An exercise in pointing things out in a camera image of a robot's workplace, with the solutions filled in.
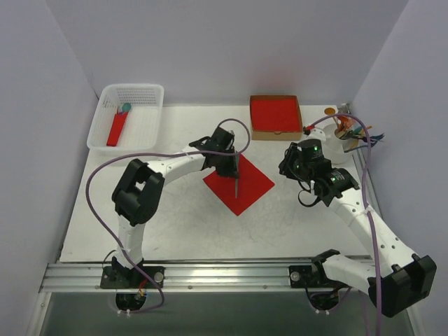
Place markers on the orange plastic fork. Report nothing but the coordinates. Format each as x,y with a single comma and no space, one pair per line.
345,123

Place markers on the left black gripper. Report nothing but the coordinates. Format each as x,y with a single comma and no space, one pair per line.
230,164

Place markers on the red paper napkin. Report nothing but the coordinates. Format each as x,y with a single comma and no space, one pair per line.
253,184

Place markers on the orange plastic spoon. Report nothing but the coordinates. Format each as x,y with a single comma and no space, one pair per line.
330,111

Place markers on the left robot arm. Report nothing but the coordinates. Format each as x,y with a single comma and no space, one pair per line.
138,192

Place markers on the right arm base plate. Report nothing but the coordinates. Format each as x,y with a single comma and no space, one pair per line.
301,276

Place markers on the white plastic perforated basket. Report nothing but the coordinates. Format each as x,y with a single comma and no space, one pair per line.
140,133

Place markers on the yellow plastic utensil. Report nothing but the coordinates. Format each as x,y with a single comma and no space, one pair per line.
362,131

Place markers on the rolled red napkin bundle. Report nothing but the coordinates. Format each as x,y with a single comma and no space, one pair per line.
116,129

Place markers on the aluminium mounting rail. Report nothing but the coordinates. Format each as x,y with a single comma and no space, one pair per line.
202,276

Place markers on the teal spoon in basket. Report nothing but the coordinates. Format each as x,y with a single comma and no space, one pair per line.
126,107

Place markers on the white utensil cup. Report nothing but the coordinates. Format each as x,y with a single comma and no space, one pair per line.
333,147

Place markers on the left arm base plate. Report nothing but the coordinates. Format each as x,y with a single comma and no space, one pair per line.
154,278

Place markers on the cardboard box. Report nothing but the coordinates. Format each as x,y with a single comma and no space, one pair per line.
275,136

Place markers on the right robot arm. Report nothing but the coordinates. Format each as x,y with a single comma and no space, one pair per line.
399,277

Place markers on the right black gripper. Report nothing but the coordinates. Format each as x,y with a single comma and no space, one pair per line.
286,163

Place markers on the stack of red napkins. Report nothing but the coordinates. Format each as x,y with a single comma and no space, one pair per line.
275,113

